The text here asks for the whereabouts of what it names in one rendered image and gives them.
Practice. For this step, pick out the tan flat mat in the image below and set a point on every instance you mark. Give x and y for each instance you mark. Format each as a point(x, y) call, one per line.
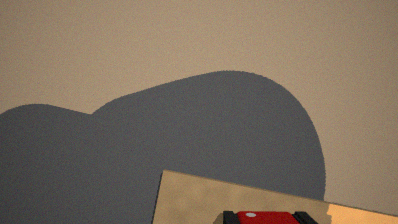
point(190, 199)

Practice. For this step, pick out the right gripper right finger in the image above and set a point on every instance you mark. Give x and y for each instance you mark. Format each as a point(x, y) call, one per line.
point(303, 218)

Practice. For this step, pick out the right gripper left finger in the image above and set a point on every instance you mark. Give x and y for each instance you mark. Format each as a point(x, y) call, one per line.
point(230, 218)

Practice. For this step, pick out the red die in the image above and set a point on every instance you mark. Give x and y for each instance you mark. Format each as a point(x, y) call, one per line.
point(265, 217)

